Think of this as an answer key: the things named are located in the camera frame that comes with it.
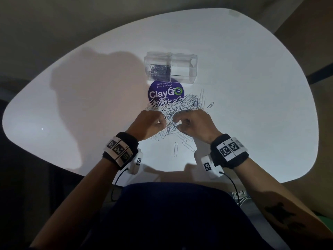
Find black left camera cable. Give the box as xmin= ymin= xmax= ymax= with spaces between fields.
xmin=111 ymin=168 xmax=129 ymax=202

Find person's right hand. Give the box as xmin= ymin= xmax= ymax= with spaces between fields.
xmin=172 ymin=109 xmax=223 ymax=145

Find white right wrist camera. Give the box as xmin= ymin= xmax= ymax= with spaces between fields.
xmin=200 ymin=154 xmax=224 ymax=180

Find cluster of sorted blue clips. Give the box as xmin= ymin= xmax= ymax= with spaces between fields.
xmin=148 ymin=64 xmax=171 ymax=81

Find black right camera cable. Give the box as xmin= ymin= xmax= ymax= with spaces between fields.
xmin=219 ymin=172 xmax=240 ymax=205

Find person's left hand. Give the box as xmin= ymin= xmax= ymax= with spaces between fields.
xmin=126 ymin=110 xmax=167 ymax=142

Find black wristband with markers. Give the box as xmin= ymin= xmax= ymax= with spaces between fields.
xmin=102 ymin=132 xmax=139 ymax=171
xmin=210 ymin=134 xmax=249 ymax=169

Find person's left forearm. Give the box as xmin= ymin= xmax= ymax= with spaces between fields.
xmin=30 ymin=158 xmax=119 ymax=250

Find black left wristband with markers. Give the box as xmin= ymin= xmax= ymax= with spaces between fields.
xmin=102 ymin=132 xmax=139 ymax=171

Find white cables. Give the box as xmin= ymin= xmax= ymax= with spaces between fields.
xmin=230 ymin=189 xmax=251 ymax=207

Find round purple sticker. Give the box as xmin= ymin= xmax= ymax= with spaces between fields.
xmin=148 ymin=78 xmax=185 ymax=103

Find green object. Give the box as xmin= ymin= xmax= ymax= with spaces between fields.
xmin=318 ymin=216 xmax=333 ymax=231

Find black bar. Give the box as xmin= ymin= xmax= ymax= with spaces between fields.
xmin=306 ymin=64 xmax=333 ymax=85

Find black camera cable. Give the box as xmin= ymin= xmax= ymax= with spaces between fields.
xmin=111 ymin=168 xmax=129 ymax=202
xmin=219 ymin=172 xmax=240 ymax=205

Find person's dark blue clothing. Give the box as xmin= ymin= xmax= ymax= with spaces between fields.
xmin=91 ymin=182 xmax=274 ymax=250

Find black right wristband with markers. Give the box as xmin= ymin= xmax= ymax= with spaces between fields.
xmin=210 ymin=134 xmax=249 ymax=169

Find person's right forearm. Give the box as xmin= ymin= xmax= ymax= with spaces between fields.
xmin=233 ymin=157 xmax=333 ymax=242

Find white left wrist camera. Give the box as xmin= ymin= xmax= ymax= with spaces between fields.
xmin=127 ymin=149 xmax=144 ymax=175

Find pile of mixed paper clips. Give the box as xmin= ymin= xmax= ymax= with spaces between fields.
xmin=144 ymin=88 xmax=215 ymax=157

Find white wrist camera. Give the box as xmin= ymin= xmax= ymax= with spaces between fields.
xmin=127 ymin=149 xmax=144 ymax=175
xmin=200 ymin=154 xmax=224 ymax=180

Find clear plastic two-compartment box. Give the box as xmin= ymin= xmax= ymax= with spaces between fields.
xmin=144 ymin=51 xmax=198 ymax=84

